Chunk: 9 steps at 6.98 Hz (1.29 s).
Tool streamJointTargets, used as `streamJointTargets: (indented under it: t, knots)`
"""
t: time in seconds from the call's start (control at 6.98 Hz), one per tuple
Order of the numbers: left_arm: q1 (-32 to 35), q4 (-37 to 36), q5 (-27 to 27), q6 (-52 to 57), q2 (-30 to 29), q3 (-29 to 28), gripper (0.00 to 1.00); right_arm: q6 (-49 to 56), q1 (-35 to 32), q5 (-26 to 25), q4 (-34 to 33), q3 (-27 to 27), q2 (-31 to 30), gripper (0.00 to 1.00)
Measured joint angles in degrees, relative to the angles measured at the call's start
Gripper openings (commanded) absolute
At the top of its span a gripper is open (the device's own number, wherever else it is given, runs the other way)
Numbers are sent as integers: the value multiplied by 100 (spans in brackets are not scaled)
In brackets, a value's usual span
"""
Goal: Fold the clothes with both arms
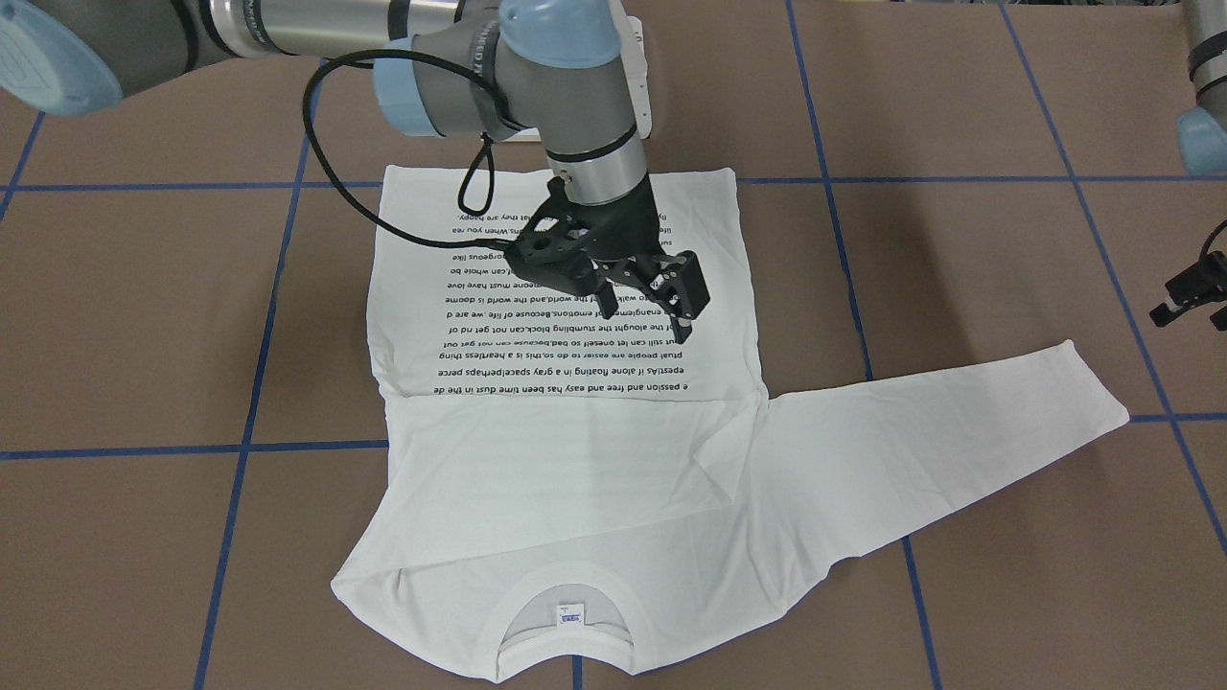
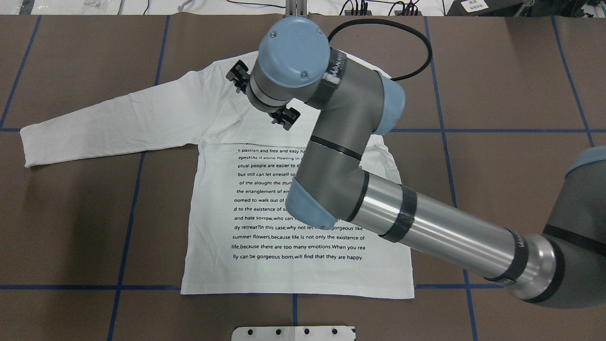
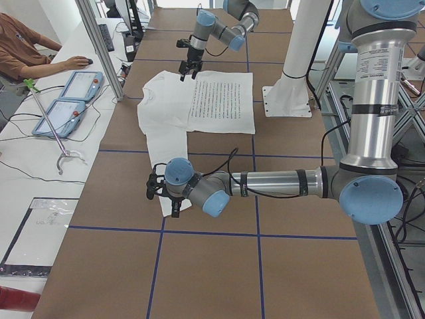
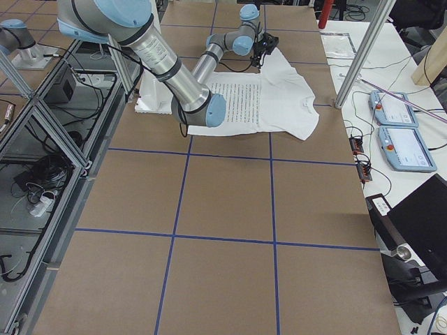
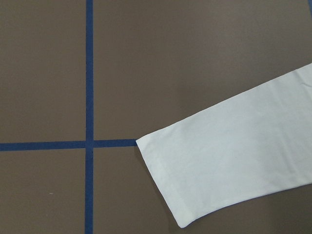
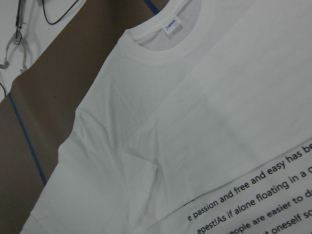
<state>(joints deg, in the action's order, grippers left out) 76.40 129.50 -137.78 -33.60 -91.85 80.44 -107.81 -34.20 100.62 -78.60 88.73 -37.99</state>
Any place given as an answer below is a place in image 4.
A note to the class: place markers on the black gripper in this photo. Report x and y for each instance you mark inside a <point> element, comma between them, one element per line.
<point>260,49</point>

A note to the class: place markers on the white long-sleeve text shirt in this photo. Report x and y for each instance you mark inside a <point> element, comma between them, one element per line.
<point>276,99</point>

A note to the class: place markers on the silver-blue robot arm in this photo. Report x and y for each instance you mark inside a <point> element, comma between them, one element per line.
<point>131,24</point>
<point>250,39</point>

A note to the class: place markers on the third grey-blue robot arm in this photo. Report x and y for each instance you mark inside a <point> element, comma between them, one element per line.
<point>15,36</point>

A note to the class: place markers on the clear plastic bag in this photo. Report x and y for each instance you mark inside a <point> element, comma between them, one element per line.
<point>338,45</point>

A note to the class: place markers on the red cylinder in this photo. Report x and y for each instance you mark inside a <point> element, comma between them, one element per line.
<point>325,13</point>

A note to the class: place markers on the upper orange circuit board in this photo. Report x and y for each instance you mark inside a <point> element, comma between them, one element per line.
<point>356,145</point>

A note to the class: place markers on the orange circuit board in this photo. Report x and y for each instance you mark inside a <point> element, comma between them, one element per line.
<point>364,172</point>
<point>356,145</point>

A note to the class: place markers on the upper blue teach pendant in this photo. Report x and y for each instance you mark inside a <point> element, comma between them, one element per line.
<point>390,111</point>

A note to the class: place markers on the blue teach pendant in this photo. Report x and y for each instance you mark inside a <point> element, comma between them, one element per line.
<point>390,111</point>
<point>405,149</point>

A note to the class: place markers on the lower orange circuit board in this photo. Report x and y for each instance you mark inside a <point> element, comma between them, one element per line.
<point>364,172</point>

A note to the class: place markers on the lower blue teach pendant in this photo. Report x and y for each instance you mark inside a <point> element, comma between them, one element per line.
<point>405,149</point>

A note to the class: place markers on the wooden beam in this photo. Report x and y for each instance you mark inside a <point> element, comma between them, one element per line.
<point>433,62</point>

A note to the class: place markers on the grey electronics box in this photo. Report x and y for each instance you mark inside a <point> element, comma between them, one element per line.
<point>62,89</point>

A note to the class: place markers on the black box with label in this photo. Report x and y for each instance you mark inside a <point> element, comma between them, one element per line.
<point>379,210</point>

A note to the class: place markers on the black laptop computer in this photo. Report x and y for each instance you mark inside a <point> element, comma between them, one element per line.
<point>421,220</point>

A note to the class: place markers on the white power strip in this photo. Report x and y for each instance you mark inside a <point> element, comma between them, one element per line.
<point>42,205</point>

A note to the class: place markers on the grey aluminium frame post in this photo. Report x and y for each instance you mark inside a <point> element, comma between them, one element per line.
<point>375,26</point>

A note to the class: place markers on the aluminium frame rail structure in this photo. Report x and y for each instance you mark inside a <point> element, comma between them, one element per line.
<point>54,148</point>

